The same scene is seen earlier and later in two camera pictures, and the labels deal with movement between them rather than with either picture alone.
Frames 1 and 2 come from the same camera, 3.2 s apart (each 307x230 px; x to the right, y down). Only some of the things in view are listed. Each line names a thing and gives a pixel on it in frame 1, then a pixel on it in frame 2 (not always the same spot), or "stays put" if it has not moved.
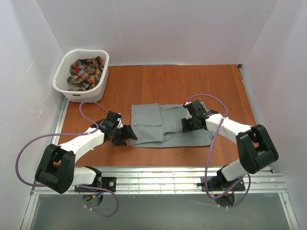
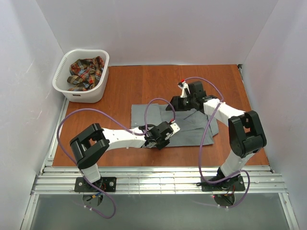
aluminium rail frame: [180, 180] stays put
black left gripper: [122, 135] to [159, 144]
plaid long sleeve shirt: [86, 74] stays put
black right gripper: [190, 123] to [176, 103]
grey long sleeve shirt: [157, 125] stays put
